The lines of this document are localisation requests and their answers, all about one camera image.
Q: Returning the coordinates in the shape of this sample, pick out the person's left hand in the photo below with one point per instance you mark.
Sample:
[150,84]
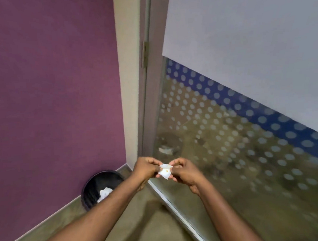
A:
[144,169]

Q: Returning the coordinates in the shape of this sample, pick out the person's right hand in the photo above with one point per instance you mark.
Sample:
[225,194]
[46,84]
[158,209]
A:
[186,174]

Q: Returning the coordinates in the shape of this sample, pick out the person's left fingers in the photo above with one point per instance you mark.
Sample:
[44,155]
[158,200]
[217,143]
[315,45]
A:
[154,165]

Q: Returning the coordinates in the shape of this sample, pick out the person's right thumb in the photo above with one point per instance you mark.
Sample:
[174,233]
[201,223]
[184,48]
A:
[178,162]

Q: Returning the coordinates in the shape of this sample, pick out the white paper piece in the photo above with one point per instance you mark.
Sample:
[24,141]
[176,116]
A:
[165,171]

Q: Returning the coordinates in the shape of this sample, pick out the person's right forearm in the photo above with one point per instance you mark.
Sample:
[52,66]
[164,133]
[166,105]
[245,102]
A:
[225,220]

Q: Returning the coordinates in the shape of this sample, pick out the person's left forearm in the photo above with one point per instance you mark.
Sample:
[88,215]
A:
[93,224]

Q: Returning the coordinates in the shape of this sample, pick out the white crumpled paper trash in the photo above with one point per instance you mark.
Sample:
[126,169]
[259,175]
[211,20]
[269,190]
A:
[104,194]

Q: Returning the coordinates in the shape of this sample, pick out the black waste bin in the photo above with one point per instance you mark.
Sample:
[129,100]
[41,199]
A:
[98,189]

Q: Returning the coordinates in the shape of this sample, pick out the glass door with dotted film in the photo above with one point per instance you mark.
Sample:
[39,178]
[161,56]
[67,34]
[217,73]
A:
[229,119]

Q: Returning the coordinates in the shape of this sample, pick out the metal door hinge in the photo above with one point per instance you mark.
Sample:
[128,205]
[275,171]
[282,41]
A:
[144,54]

